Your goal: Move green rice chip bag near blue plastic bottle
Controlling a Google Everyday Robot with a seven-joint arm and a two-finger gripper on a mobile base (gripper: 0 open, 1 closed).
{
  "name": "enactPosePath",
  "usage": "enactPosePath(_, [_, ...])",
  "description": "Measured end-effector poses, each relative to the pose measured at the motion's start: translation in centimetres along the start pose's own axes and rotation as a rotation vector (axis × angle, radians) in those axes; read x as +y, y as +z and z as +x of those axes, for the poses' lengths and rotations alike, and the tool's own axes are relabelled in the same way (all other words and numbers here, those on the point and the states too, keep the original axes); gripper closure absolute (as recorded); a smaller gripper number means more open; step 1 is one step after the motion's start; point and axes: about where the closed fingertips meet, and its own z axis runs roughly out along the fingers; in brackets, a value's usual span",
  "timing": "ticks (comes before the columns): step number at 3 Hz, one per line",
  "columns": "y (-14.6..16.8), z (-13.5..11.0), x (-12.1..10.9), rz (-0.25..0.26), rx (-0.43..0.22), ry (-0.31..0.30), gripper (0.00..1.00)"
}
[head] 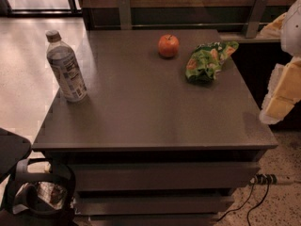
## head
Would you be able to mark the black base with cables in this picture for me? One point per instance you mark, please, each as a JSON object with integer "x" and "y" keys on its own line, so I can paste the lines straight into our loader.
{"x": 39, "y": 191}

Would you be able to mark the green rice chip bag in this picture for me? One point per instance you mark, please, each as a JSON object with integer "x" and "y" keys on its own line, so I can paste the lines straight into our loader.
{"x": 207, "y": 60}

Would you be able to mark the metal bracket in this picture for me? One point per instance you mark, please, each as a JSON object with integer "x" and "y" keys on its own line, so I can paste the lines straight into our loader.
{"x": 125, "y": 16}
{"x": 254, "y": 19}

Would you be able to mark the blue plastic water bottle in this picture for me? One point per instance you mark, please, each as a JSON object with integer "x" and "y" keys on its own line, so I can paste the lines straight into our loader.
{"x": 64, "y": 65}

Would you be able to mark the right metal bracket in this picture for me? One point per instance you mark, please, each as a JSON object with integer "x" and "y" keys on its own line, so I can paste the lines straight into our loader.
{"x": 254, "y": 19}

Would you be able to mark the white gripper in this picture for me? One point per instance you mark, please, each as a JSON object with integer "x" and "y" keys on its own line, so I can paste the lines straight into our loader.
{"x": 293, "y": 32}

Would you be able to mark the dark grey drawer cabinet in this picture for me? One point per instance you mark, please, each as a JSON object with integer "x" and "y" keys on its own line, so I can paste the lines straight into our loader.
{"x": 147, "y": 147}

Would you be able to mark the white power strip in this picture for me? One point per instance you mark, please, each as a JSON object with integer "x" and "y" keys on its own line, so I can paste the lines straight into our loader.
{"x": 271, "y": 179}

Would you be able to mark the left metal bracket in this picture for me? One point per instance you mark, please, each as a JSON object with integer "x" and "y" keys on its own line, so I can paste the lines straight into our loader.
{"x": 125, "y": 16}

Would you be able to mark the red apple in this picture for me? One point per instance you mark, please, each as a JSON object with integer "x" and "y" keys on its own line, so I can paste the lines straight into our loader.
{"x": 168, "y": 46}

